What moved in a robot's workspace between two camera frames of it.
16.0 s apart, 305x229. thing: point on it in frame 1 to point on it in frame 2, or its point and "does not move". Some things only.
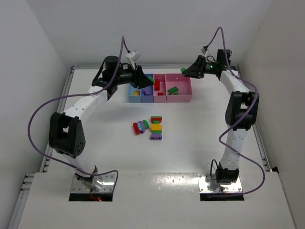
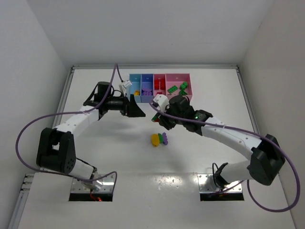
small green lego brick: [151, 78] to [183, 92]
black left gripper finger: [143, 81] to [136, 111]
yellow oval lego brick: [156, 127] to [155, 140]
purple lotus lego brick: [141, 127] to [147, 93]
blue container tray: [149, 98] does not move
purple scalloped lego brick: [156, 136] to [165, 139]
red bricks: [157, 85] does not move
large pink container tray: [184, 84] does not move
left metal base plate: [108, 185] does not move
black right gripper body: [202, 68] to [165, 119]
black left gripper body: [138, 77] to [128, 105]
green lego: [182, 70] to [183, 86]
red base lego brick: [137, 130] to [162, 84]
